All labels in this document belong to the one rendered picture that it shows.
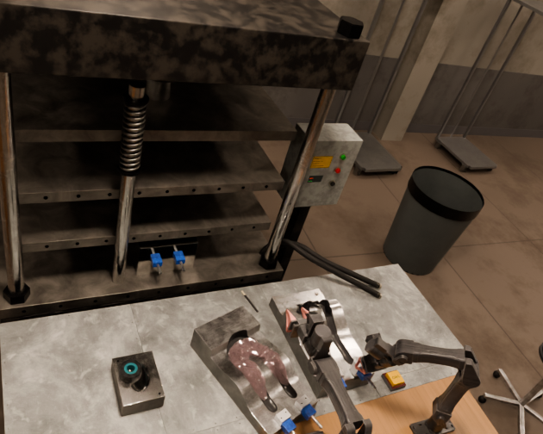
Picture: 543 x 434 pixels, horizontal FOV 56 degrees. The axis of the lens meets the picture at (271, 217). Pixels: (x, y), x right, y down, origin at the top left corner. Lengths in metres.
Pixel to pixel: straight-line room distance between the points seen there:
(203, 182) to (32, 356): 0.94
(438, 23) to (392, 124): 1.17
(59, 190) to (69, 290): 0.51
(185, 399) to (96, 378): 0.34
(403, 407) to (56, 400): 1.37
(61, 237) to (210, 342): 0.74
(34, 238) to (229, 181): 0.82
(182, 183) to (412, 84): 4.09
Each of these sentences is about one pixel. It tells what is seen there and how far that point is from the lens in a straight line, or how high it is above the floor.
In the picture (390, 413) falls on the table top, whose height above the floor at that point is 0.80.
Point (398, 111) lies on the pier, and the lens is 5.98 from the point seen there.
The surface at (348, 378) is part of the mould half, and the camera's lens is 2.18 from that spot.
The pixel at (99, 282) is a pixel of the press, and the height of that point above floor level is 0.79.
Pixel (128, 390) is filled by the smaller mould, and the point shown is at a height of 0.87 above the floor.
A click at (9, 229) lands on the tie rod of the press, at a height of 1.18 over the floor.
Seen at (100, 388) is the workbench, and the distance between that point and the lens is 2.05.
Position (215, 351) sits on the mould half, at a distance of 2.08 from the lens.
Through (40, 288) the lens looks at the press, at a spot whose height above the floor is 0.79.
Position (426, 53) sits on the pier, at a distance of 5.78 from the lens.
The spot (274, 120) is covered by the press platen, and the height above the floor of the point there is 1.54.
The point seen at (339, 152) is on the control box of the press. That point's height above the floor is 1.40.
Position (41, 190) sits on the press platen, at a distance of 2.05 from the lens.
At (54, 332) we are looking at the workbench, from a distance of 2.20.
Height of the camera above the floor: 2.55
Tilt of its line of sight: 37 degrees down
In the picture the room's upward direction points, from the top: 18 degrees clockwise
